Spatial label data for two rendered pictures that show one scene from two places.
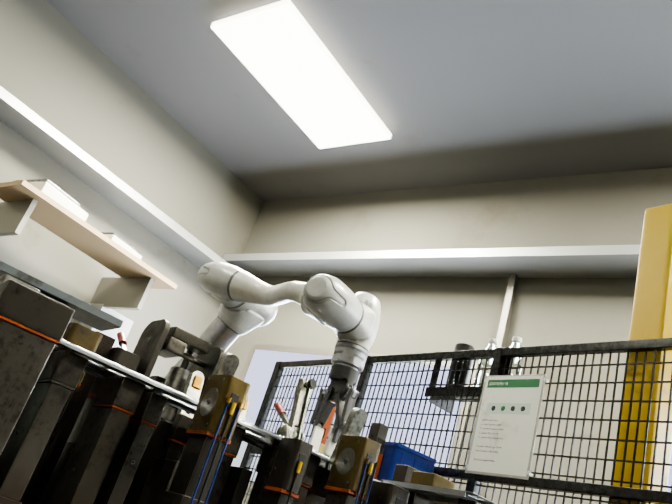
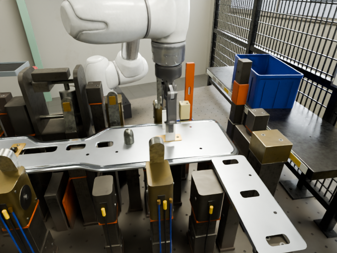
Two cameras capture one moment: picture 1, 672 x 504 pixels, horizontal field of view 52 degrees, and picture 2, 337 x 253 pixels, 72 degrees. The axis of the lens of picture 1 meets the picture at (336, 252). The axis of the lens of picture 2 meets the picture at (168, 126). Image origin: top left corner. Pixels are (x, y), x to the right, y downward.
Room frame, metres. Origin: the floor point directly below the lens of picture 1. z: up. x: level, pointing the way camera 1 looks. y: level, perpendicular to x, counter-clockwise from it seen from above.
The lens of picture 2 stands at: (1.21, -0.38, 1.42)
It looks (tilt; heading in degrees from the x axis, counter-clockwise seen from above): 31 degrees down; 24
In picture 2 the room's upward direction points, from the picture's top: straight up
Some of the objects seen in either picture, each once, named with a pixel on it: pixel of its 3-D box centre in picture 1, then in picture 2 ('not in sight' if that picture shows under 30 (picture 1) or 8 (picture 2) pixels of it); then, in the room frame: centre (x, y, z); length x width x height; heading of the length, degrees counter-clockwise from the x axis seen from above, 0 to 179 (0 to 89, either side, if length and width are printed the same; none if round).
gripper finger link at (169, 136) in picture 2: (332, 442); (170, 130); (1.76, -0.14, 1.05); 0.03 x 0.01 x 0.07; 123
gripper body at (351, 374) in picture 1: (341, 384); (168, 78); (1.79, -0.12, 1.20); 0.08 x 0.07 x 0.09; 33
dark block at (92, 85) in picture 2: not in sight; (102, 133); (1.84, 0.20, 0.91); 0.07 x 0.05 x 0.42; 33
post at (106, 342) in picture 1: (65, 416); (19, 142); (1.66, 0.46, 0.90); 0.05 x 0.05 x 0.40; 33
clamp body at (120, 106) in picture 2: not in sight; (119, 138); (1.86, 0.14, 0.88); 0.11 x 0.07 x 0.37; 33
